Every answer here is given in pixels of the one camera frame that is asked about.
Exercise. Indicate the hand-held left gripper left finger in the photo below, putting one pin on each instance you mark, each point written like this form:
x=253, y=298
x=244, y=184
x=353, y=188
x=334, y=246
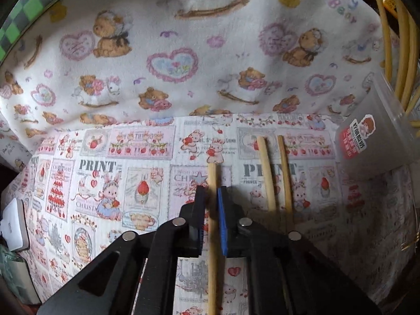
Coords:
x=200, y=203

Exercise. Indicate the strawberry print cloth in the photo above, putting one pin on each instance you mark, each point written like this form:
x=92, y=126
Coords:
x=131, y=170

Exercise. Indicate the translucent plastic container red label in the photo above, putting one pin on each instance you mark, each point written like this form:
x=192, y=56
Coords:
x=377, y=131

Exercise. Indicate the white power adapter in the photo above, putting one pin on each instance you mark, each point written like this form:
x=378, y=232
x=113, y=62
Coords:
x=13, y=226

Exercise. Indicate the bear print blanket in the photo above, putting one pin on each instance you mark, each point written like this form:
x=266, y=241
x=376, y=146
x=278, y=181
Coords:
x=197, y=23

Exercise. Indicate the green checkered cloth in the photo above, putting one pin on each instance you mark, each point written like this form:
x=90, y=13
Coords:
x=29, y=10

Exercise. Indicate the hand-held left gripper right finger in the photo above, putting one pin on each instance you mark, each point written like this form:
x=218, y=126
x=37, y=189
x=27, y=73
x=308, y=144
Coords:
x=223, y=223

